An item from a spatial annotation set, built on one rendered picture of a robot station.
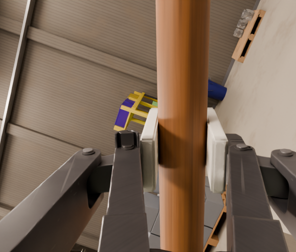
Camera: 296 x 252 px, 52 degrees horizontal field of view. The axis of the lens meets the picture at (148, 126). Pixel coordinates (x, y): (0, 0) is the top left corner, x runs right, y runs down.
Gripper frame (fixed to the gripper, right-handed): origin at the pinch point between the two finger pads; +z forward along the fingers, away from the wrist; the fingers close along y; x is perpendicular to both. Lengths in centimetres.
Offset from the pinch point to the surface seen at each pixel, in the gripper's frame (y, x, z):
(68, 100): -291, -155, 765
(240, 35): 147, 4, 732
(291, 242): 75, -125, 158
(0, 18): -442, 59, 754
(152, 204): -36, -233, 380
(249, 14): 159, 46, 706
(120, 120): -107, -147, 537
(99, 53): -195, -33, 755
